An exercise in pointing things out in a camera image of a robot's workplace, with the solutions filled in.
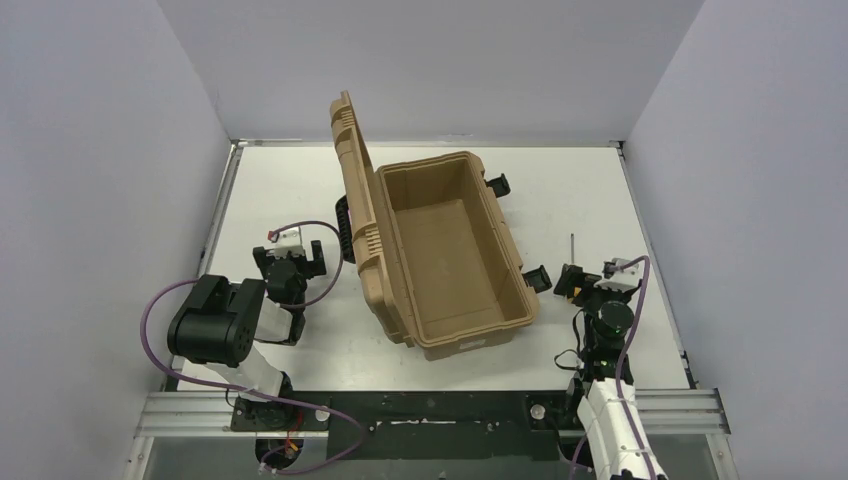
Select black bin latch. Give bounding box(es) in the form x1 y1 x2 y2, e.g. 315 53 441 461
522 265 553 293
485 174 511 198

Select yellow black handled screwdriver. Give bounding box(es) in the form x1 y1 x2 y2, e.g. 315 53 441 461
570 232 577 297

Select black lower bin latch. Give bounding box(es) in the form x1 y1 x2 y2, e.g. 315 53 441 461
522 265 553 293

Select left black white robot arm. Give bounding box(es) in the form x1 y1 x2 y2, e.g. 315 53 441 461
167 240 327 431

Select tan plastic storage bin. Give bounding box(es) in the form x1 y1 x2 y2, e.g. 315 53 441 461
377 151 540 361

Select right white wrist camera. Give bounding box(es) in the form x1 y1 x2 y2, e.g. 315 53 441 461
594 258 643 293

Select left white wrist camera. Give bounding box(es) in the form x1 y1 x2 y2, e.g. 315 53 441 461
268 227 305 259

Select purple cable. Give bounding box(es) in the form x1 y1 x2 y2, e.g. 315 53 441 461
139 220 367 477
568 254 658 480

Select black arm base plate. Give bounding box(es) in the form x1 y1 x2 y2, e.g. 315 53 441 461
229 391 583 461

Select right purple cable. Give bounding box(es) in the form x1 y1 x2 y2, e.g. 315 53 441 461
568 254 658 480

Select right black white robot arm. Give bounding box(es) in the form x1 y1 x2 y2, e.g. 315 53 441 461
554 255 667 479

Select aluminium front frame rail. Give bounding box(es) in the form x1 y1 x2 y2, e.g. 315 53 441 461
123 389 741 480

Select black bin carry handle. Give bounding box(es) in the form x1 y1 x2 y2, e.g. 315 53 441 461
335 195 355 264

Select black upper bin latch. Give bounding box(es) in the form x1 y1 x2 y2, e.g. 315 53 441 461
485 174 511 198

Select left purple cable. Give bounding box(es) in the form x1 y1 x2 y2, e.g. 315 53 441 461
139 220 367 477

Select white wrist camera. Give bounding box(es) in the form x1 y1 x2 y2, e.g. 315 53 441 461
268 227 305 259
594 258 643 293

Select tan hinged bin lid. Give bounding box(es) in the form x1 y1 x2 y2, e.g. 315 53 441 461
330 91 414 347

